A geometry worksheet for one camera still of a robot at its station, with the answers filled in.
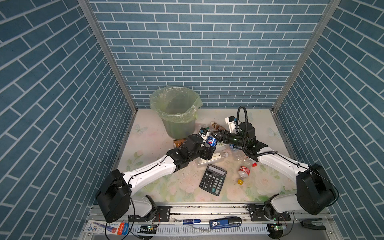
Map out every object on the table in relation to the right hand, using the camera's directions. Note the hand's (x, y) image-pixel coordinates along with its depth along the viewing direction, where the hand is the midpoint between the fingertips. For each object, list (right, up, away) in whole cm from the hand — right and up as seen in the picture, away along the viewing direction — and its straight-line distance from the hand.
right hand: (212, 132), depth 80 cm
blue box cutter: (+6, -40, -12) cm, 42 cm away
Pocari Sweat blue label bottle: (+10, -7, -9) cm, 15 cm away
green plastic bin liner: (-24, +18, +21) cm, 36 cm away
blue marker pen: (-14, -42, -10) cm, 46 cm away
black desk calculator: (+1, -27, +3) cm, 27 cm away
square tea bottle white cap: (+2, -15, +8) cm, 18 cm away
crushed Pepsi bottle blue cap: (-1, -4, -3) cm, 5 cm away
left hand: (-1, -8, -1) cm, 8 cm away
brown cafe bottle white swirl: (+5, +2, +25) cm, 26 cm away
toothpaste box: (-48, -45, -11) cm, 66 cm away
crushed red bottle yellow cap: (+18, -22, +3) cm, 29 cm away
